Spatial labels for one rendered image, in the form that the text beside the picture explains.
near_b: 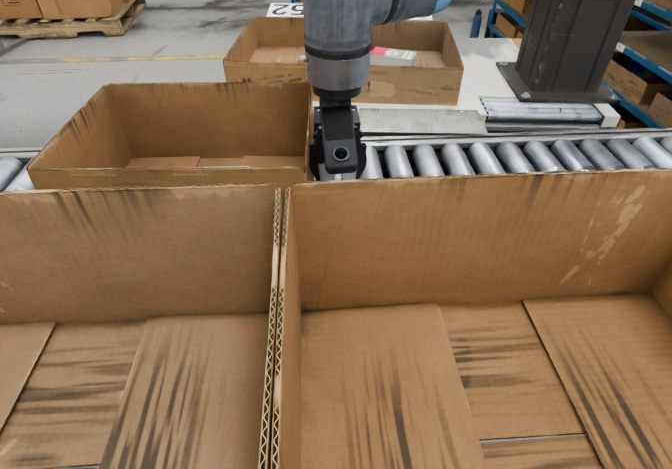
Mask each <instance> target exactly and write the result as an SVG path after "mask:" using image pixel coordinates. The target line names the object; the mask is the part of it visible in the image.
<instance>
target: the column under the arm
mask: <svg viewBox="0 0 672 469"><path fill-rule="evenodd" d="M634 2H635V0H533V2H532V5H531V8H530V12H529V16H528V20H527V23H526V27H525V31H524V34H523V38H522V42H521V46H520V49H519V53H518V57H517V61H516V62H506V61H502V62H496V66H497V68H498V69H499V71H500V72H501V74H502V75H503V77H504V78H505V80H506V82H507V83H508V85H509V86H510V88H511V89H512V91H513V92H514V94H515V96H516V97H517V99H518V100H519V102H528V103H595V104H620V103H621V101H622V100H621V99H620V98H619V97H618V96H617V95H616V94H615V93H614V92H612V91H611V90H610V89H609V88H608V87H607V86H606V85H605V84H604V83H603V82H602V81H603V78H604V76H605V73H606V71H607V68H608V66H609V63H610V61H611V59H612V56H613V54H614V51H615V49H616V46H617V44H618V41H619V39H620V37H621V34H622V32H623V29H624V27H625V24H626V22H627V19H628V17H629V15H630V12H631V10H632V7H633V5H634Z"/></svg>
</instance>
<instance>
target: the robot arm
mask: <svg viewBox="0 0 672 469"><path fill-rule="evenodd" d="M450 1H451V0H303V19H304V41H305V55H301V57H300V59H301V62H302V63H306V80H307V81H308V82H309V83H310V84H311V85H313V92H314V94H315V95H317V96H318V97H320V100H319V106H313V108H314V133H313V139H314V144H311V145H309V150H310V154H309V165H310V169H311V172H312V173H313V175H314V177H315V179H316V181H328V180H334V177H335V175H336V174H340V175H341V177H342V178H341V180H350V179H360V177H361V175H362V173H363V171H364V169H365V167H366V163H367V156H366V148H367V145H366V143H361V138H362V137H363V132H362V131H361V130H360V125H361V122H360V118H359V113H358V109H357V105H352V104H351V98H354V97H356V96H358V95H359V94H360V93H361V91H362V86H363V85H364V84H365V83H366V82H367V81H368V80H369V71H370V54H371V32H372V27H374V26H378V25H383V24H388V23H393V22H398V21H403V20H407V19H412V18H417V17H422V16H424V17H429V16H431V15H432V14H435V13H438V12H440V11H442V10H443V9H445V8H446V7H447V5H448V4H449V3H450ZM319 109H320V111H318V110H319ZM352 109H354V110H355V111H354V110H352Z"/></svg>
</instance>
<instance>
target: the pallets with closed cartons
mask: <svg viewBox="0 0 672 469"><path fill-rule="evenodd" d="M145 6H146V1H145V0H0V35H14V34H17V35H19V37H20V38H26V40H34V39H37V38H43V39H44V40H53V39H55V38H57V37H63V39H68V38H75V37H76V36H78V34H79V33H80V32H89V31H103V33H104V35H106V37H119V36H124V35H125V34H126V32H127V31H128V29H129V28H130V27H131V25H132V24H133V22H134V21H135V20H136V18H137V17H138V16H139V14H140V13H141V11H142V10H143V9H144V7H145ZM100 17H103V18H102V19H101V21H97V20H98V19H99V18H100ZM33 18H41V20H40V21H39V22H37V23H28V22H29V21H30V20H32V19H33ZM75 20H80V21H79V22H74V21H75ZM57 21H62V22H57ZM26 23H27V24H26Z"/></svg>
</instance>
